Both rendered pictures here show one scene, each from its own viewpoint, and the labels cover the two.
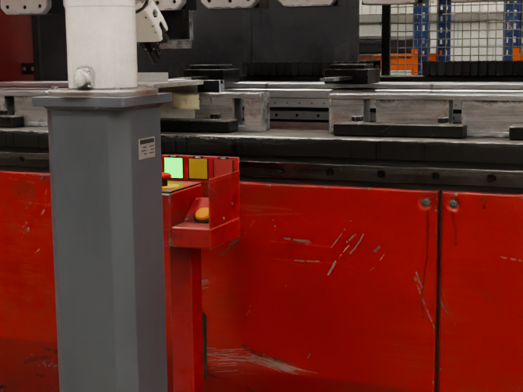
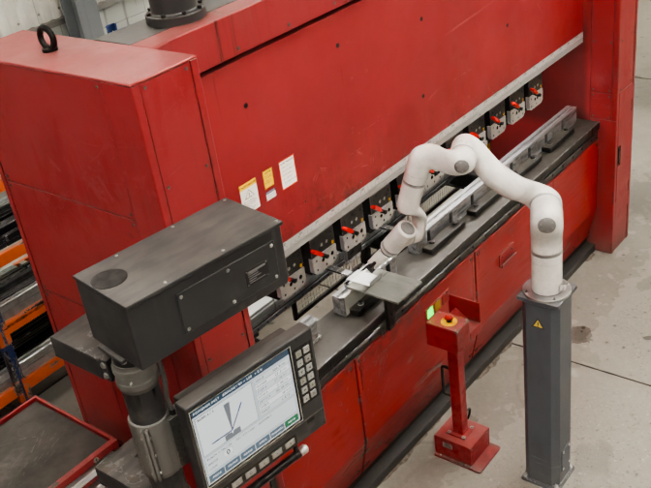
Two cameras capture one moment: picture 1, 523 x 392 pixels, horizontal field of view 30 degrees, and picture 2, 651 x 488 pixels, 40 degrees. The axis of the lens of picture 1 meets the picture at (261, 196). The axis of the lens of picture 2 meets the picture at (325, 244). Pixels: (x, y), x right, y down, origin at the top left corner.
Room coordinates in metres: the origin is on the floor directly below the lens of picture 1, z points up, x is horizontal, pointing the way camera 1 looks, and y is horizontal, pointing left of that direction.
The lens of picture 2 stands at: (1.51, 3.37, 3.06)
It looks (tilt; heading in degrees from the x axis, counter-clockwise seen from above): 30 degrees down; 290
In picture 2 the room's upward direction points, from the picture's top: 8 degrees counter-clockwise
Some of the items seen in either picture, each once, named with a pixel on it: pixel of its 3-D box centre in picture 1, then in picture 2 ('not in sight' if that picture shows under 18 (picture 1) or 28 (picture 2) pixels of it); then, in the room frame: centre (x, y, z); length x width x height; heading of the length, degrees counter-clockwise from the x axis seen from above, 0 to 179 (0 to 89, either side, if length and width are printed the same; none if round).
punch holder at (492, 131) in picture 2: not in sight; (490, 118); (2.05, -0.86, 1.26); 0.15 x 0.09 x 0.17; 67
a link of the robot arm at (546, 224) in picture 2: not in sight; (546, 228); (1.71, 0.31, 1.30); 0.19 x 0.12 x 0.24; 95
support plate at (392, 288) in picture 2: (145, 84); (384, 285); (2.38, 0.28, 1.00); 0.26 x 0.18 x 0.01; 157
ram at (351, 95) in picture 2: not in sight; (425, 60); (2.26, -0.38, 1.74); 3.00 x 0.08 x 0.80; 67
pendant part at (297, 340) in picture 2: not in sight; (249, 409); (2.45, 1.57, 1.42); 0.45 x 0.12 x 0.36; 60
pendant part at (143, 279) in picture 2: not in sight; (209, 377); (2.55, 1.57, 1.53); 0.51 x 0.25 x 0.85; 60
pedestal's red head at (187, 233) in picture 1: (184, 200); (452, 320); (2.12, 0.17, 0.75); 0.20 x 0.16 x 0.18; 68
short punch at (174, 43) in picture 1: (173, 29); (353, 250); (2.52, 0.22, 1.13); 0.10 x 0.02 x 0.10; 67
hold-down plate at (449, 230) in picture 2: (398, 129); (444, 236); (2.23, -0.32, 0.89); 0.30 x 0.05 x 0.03; 67
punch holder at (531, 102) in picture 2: not in sight; (528, 90); (1.90, -1.23, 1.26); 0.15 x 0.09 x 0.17; 67
